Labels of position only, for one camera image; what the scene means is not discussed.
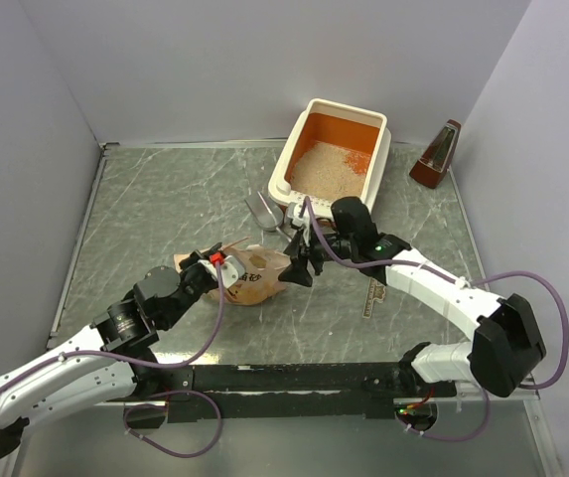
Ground metal litter scoop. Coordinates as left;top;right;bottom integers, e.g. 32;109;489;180
244;191;292;242

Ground white orange litter box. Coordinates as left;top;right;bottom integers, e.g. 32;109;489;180
267;98;391;219

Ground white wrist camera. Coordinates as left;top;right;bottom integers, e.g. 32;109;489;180
285;202;312;243
200;251;245;289

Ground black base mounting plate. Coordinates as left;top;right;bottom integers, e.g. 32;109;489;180
121;362;457;423

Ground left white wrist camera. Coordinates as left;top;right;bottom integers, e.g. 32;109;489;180
200;251;245;289

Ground peach cat litter bag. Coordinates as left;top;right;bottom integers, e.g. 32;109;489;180
173;236;291;307

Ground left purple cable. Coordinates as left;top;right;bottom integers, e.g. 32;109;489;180
0;260;225;456

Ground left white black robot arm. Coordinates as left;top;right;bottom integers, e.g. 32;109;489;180
0;247;244;459

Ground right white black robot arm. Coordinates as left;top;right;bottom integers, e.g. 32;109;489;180
279;197;546;398

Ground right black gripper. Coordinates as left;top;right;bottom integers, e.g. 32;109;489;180
278;223;356;288

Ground brown wooden metronome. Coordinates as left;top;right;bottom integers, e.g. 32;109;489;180
409;119;462;189

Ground beige litter granules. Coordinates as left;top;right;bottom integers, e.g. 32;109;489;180
291;142;370;202

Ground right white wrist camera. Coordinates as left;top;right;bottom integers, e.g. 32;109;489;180
285;202;312;243

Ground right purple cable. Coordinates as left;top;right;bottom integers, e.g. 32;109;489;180
301;196;569;441

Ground aluminium rail frame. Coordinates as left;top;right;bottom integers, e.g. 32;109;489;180
13;377;539;413

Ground purple cable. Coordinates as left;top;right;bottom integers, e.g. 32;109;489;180
301;196;569;441
0;260;225;456

